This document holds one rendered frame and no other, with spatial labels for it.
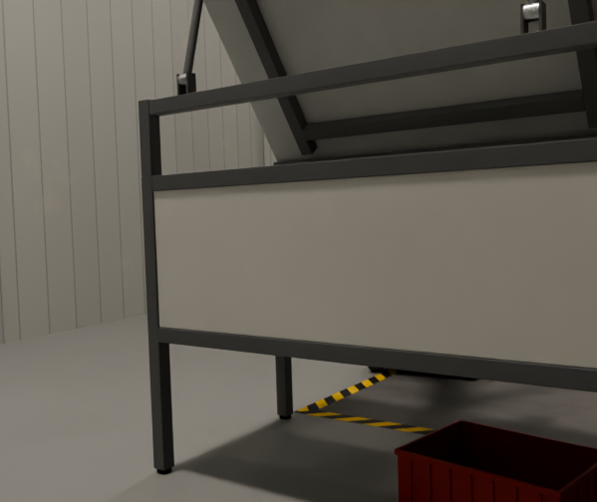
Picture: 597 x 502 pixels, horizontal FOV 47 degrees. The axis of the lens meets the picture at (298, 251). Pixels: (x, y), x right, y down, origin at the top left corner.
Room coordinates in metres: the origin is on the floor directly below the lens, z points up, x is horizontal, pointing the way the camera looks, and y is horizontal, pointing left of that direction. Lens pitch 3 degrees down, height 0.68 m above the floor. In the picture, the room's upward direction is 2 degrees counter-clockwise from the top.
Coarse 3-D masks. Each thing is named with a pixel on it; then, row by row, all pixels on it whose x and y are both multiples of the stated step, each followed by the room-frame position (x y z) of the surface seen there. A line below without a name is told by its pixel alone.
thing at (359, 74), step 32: (544, 32) 1.21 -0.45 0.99; (576, 32) 1.18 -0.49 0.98; (352, 64) 1.44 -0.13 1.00; (384, 64) 1.39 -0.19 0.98; (416, 64) 1.35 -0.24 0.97; (448, 64) 1.31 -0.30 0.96; (480, 64) 1.30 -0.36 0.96; (192, 96) 1.70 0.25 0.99; (224, 96) 1.64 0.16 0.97; (256, 96) 1.58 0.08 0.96; (160, 160) 1.82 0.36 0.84
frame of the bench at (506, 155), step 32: (352, 160) 1.44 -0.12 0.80; (384, 160) 1.40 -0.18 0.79; (416, 160) 1.36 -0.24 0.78; (448, 160) 1.32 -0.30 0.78; (480, 160) 1.28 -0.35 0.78; (512, 160) 1.25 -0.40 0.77; (544, 160) 1.21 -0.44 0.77; (576, 160) 1.18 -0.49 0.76; (160, 352) 1.79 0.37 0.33; (256, 352) 1.60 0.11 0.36; (288, 352) 1.54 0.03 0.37; (320, 352) 1.49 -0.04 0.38; (352, 352) 1.45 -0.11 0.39; (384, 352) 1.40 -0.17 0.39; (416, 352) 1.36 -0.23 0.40; (160, 384) 1.79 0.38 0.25; (288, 384) 2.26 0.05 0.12; (544, 384) 1.22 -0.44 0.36; (576, 384) 1.18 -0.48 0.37; (160, 416) 1.79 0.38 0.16; (288, 416) 2.26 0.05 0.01; (160, 448) 1.79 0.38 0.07
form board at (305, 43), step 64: (256, 0) 1.95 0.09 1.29; (320, 0) 1.85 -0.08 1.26; (384, 0) 1.77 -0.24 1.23; (448, 0) 1.69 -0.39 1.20; (512, 0) 1.62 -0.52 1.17; (256, 64) 2.09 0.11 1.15; (320, 64) 1.98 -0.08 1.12; (512, 64) 1.72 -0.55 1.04; (576, 64) 1.65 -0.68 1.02; (448, 128) 1.92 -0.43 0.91; (512, 128) 1.83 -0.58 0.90; (576, 128) 1.75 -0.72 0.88
